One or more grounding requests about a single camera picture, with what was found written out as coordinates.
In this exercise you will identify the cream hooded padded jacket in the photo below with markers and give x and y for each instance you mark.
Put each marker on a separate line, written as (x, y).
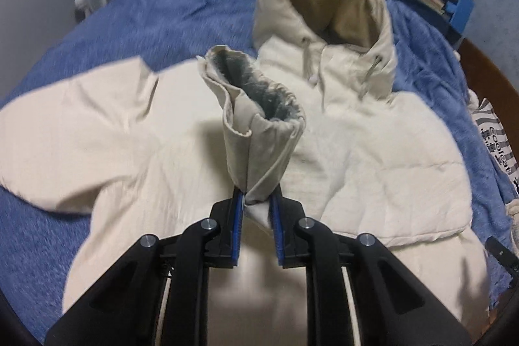
(314, 113)

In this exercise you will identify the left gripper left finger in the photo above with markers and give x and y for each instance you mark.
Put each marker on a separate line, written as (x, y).
(157, 291)

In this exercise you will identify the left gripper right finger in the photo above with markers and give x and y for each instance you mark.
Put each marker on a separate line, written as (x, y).
(357, 290)

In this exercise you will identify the striped printed cloth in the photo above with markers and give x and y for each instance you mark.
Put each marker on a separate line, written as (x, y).
(494, 136)

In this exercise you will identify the white fluffy blanket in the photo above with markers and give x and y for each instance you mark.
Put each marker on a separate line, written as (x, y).
(512, 209)

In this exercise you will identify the brown wooden bed frame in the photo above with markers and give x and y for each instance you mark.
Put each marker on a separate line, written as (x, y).
(485, 78)

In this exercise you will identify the blue fleece bed blanket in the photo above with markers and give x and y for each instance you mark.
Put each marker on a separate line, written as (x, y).
(37, 247)

